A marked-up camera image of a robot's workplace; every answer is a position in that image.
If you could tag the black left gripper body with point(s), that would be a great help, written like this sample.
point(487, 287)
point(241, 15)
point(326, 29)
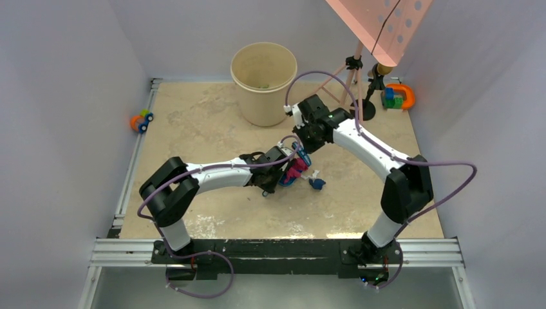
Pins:
point(270, 183)

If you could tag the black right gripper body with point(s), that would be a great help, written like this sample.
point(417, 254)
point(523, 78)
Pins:
point(308, 137)

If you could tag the pink scrap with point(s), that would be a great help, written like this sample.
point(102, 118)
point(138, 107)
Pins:
point(298, 164)

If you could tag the blue hand brush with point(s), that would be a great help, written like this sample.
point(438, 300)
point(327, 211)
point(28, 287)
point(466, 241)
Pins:
point(302, 153)

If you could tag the white paper scrap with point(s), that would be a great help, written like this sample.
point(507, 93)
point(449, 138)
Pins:
point(314, 175)

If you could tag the blue plastic dustpan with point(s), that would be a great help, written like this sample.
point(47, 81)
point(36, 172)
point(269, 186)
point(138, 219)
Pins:
point(286, 180)

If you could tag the dark blue paper scrap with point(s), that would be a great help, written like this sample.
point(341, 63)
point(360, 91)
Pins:
point(316, 183)

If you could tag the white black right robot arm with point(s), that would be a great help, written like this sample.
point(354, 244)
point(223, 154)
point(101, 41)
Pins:
point(407, 181)

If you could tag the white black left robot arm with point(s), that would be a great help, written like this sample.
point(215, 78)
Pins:
point(168, 193)

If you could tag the beige plastic bucket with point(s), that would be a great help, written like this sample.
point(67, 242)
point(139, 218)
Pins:
point(257, 64)

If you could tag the orange blue green toy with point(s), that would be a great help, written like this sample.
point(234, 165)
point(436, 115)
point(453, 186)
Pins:
point(397, 96)

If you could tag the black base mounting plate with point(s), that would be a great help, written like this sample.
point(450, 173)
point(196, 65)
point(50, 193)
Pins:
point(206, 259)

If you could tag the pink music stand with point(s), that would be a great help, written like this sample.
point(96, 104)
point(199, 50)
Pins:
point(383, 29)

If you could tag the orange blue toy car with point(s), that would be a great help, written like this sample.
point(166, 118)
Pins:
point(140, 122)

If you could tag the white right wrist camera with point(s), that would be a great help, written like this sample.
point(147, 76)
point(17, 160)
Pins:
point(294, 112)

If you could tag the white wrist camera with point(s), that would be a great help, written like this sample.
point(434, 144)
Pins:
point(294, 112)
point(289, 146)

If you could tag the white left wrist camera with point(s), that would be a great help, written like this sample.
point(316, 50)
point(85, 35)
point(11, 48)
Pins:
point(289, 146)

